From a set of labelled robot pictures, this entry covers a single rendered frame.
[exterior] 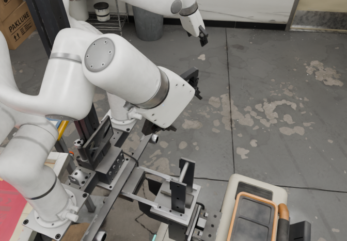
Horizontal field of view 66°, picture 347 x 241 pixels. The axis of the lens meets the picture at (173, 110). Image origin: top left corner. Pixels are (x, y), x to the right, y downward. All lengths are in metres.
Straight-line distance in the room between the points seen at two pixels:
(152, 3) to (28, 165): 0.55
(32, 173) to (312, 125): 2.59
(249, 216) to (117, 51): 0.84
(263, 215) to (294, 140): 1.71
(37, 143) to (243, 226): 0.72
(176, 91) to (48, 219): 0.60
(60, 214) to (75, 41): 0.61
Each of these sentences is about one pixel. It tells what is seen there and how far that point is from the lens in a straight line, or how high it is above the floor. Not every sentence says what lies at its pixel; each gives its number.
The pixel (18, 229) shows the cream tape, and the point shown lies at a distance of 1.21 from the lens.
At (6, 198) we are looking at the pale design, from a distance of 1.29.
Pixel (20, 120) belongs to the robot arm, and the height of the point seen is 1.47.
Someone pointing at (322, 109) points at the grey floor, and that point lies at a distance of 3.15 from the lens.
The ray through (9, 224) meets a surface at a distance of 1.23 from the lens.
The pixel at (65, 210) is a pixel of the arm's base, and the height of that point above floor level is 1.17.
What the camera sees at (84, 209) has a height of 0.01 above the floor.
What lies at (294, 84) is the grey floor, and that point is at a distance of 3.33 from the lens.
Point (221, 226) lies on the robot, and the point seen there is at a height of 0.91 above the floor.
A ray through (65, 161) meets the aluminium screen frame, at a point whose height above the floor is 0.99.
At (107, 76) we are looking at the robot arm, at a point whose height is 1.74.
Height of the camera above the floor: 1.95
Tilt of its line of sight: 46 degrees down
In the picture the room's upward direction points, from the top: straight up
